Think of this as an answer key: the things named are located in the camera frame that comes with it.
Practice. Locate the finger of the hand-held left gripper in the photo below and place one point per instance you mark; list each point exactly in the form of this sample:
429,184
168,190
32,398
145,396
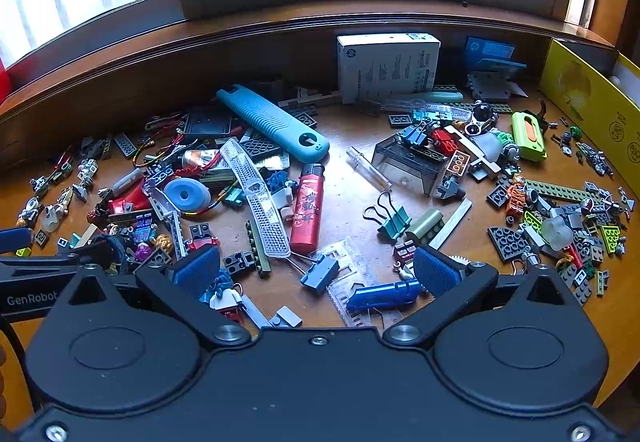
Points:
15,240
45,264

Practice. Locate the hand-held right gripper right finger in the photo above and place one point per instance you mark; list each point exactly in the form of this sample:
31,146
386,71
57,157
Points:
435,269

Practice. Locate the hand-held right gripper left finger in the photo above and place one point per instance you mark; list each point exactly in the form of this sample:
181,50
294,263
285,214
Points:
197,267

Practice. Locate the yellow cardboard box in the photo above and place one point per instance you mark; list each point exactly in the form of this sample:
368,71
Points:
585,91

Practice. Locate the wooden desktop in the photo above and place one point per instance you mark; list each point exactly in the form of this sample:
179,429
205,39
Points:
345,217

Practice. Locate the white plastic gear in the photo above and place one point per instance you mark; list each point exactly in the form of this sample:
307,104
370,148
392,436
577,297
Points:
457,260

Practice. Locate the olive ribbed brick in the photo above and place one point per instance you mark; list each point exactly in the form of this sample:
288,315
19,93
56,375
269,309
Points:
425,224

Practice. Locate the metal ruler strip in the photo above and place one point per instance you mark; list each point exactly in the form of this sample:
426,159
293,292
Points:
452,222

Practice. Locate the green binder clip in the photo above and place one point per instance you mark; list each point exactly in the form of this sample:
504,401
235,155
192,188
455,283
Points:
395,222

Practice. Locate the blue tape roll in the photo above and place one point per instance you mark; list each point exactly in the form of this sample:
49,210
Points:
197,189

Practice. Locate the dark grey wedge plate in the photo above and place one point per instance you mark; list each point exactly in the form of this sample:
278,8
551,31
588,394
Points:
507,242

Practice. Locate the clear plastic stencil card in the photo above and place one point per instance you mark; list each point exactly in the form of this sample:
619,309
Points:
350,262

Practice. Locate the red plastic shell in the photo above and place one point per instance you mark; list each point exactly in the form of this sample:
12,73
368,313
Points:
130,202

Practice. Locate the clear reflector strip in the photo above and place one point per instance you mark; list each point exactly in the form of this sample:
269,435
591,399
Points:
255,192

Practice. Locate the orange minifigure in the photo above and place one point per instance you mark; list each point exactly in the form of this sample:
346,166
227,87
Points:
515,199

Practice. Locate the smoky clear plastic box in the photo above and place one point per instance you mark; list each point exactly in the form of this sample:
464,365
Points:
400,166

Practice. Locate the orange label tube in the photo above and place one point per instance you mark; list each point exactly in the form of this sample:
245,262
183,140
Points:
200,157

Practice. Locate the grey marker pen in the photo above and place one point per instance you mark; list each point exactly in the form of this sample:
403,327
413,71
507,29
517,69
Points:
127,182

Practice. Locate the blue binder clip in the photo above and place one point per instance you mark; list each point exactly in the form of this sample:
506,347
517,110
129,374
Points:
320,272

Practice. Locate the clear syringe tube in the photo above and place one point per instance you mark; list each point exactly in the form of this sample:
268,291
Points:
367,167

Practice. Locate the red lighter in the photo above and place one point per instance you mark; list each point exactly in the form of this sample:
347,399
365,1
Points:
306,207

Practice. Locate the pile of mixed building bricks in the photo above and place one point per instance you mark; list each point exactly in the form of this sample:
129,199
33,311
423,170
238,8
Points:
255,149

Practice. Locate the long olive building plate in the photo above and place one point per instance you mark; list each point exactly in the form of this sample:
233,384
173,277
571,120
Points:
555,190

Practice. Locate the pile of grey building bricks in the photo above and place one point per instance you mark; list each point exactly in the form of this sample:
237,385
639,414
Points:
570,217

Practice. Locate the lime green utility tool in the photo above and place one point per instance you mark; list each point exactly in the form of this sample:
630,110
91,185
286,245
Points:
530,141

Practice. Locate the teal utility knife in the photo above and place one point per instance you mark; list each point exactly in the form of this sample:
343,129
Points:
270,121

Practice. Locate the black ball toy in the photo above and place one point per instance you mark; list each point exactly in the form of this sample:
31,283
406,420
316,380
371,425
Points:
482,112

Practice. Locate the pale green pen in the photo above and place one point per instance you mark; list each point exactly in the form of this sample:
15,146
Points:
442,96

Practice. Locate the lime wedge plate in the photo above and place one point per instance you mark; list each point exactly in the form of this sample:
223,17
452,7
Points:
611,238

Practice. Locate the grey square building plate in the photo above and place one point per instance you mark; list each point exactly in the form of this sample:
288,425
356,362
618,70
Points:
487,86

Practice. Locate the scattered small dark parts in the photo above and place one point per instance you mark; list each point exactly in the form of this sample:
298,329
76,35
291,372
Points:
590,156

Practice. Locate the white cardboard box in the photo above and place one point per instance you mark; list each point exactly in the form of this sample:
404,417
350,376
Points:
385,66

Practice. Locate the light blue card packet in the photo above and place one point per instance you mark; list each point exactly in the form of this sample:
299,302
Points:
500,66

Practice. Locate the wooden window sill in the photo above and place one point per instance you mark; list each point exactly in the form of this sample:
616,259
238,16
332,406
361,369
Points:
200,51

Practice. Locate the dark blue card packet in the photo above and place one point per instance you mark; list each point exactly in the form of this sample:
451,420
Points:
487,49

